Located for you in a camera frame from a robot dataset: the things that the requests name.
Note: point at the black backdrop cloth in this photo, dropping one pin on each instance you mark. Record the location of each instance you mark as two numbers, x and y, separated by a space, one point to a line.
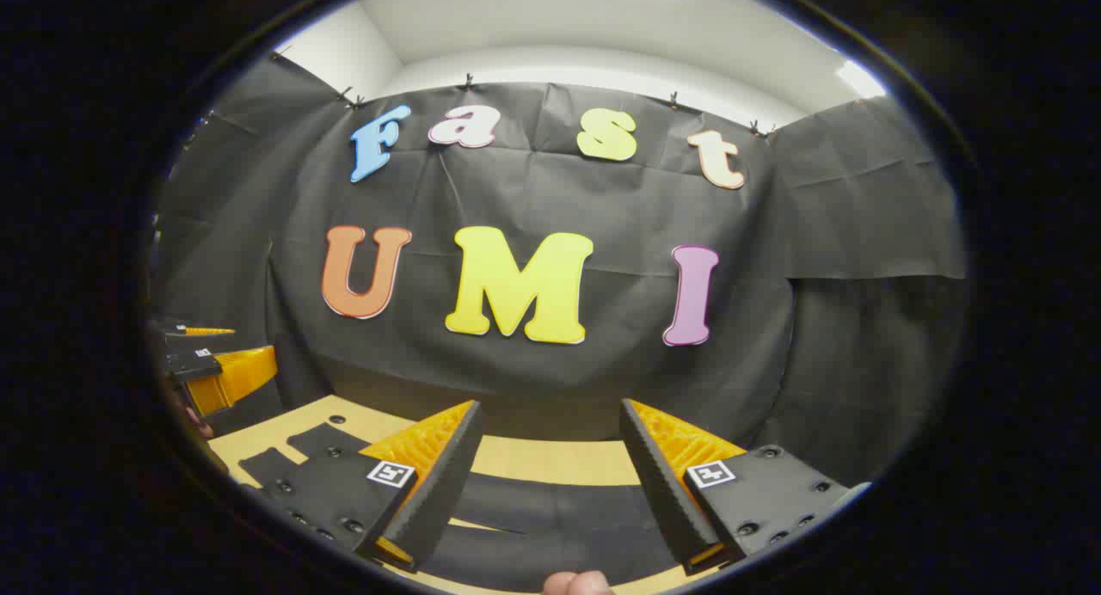
619 208

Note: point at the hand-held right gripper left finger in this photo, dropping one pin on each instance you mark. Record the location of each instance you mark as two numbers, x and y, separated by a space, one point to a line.
434 483

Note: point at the black jeans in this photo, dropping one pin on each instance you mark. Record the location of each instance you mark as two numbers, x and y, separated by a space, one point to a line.
550 530

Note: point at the row of black cloth clips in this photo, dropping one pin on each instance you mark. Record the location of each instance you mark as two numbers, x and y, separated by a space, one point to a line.
469 82

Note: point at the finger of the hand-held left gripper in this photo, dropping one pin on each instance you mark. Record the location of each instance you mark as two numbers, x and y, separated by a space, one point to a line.
185 328
232 378

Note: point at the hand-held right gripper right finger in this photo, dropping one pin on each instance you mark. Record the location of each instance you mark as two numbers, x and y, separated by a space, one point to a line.
667 492

